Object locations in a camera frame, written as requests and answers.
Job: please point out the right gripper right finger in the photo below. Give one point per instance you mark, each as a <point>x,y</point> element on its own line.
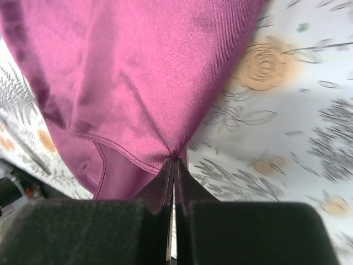
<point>213,232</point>

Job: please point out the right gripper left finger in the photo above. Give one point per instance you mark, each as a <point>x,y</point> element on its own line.
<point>66,231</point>

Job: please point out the purple satin napkin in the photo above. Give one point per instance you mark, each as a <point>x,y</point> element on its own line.
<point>123,85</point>

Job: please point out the floral tablecloth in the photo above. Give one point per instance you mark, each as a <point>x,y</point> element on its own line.
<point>280,129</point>

